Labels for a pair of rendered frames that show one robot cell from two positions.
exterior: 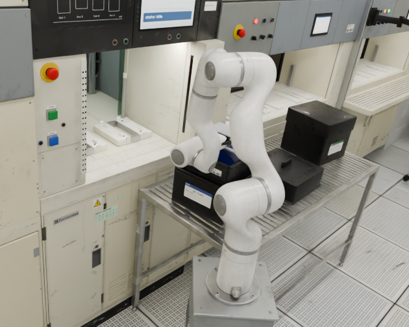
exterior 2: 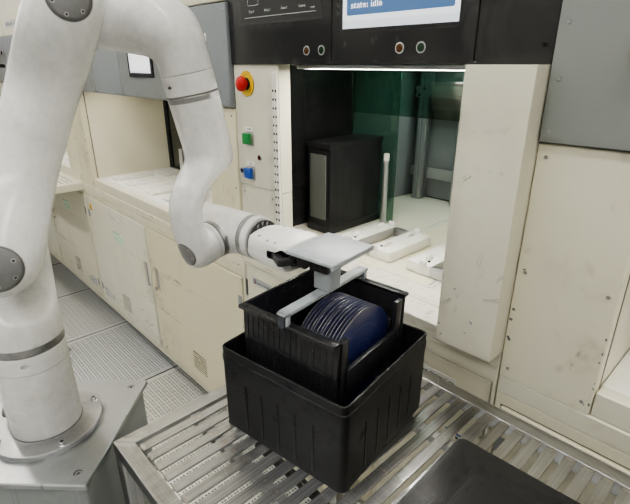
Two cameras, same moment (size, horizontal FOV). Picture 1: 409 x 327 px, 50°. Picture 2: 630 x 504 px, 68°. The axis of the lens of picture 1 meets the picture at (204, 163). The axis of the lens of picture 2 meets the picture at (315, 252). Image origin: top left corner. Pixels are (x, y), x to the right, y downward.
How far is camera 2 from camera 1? 1.98 m
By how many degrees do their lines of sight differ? 86
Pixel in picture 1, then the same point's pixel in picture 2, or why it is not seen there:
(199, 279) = (85, 385)
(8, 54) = (213, 53)
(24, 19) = (221, 14)
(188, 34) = (449, 45)
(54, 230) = (253, 290)
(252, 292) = (8, 443)
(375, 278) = not seen: outside the picture
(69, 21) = (257, 16)
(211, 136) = (177, 185)
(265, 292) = not seen: outside the picture
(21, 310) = not seen: hidden behind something
